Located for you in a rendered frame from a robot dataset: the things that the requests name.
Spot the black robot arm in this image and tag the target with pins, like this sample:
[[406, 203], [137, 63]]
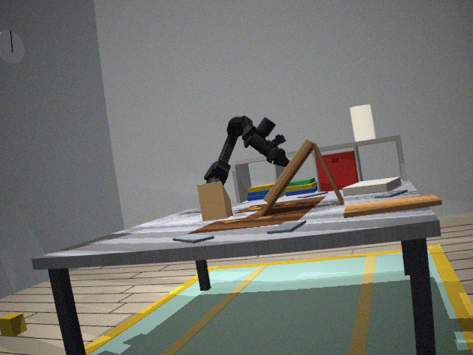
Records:
[[251, 135]]

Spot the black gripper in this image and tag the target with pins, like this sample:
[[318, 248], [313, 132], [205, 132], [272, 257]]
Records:
[[273, 154]]

